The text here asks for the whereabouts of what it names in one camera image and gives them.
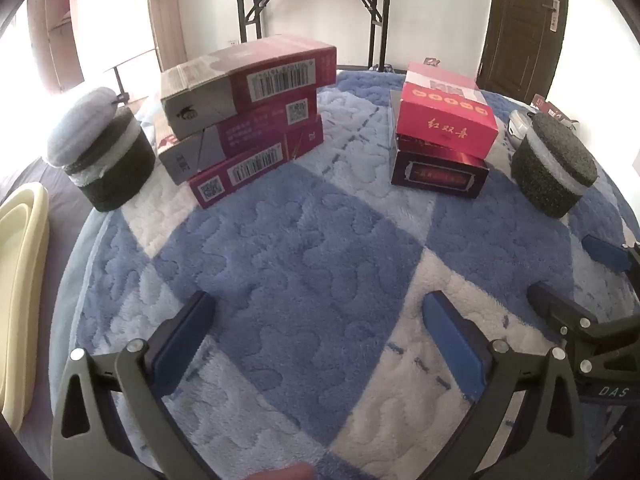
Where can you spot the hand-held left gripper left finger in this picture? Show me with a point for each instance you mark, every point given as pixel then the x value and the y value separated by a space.
pixel 182 340

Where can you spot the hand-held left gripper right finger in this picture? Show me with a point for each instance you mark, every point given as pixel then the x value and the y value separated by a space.
pixel 455 342

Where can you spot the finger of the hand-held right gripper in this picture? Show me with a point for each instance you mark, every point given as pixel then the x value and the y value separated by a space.
pixel 607 255
pixel 575 322

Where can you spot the small dark foam cylinder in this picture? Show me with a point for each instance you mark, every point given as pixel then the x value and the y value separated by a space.
pixel 550 170

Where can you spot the white round gadget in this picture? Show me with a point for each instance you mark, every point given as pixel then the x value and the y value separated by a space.
pixel 517 127

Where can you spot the dark red box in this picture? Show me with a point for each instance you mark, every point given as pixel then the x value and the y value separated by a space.
pixel 440 175

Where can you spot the cream plastic basin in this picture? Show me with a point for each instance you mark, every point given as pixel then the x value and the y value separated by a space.
pixel 20 270

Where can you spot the large dark foam cylinder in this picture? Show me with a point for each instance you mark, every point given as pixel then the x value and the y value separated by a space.
pixel 120 170

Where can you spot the long magenta carton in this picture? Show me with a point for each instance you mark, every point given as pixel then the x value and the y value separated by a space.
pixel 280 80
pixel 250 170
pixel 250 130

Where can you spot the red carton with gold print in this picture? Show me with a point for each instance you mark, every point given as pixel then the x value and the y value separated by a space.
pixel 445 122

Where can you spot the white and red carton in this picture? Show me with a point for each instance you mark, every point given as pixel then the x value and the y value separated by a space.
pixel 430 74

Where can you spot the person's left hand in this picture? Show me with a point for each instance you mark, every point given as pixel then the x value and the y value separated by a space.
pixel 280 472

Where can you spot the blue and white fleece blanket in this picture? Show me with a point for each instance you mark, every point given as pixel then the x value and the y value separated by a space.
pixel 320 260

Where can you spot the small red box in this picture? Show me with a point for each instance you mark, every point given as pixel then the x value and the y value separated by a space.
pixel 547 105

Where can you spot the dark brown door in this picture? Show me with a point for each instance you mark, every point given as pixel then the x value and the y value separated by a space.
pixel 520 35

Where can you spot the light wooden cabinet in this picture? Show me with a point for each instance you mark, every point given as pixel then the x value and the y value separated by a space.
pixel 167 35

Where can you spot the black metal rail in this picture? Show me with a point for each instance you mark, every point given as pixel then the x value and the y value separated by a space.
pixel 120 85

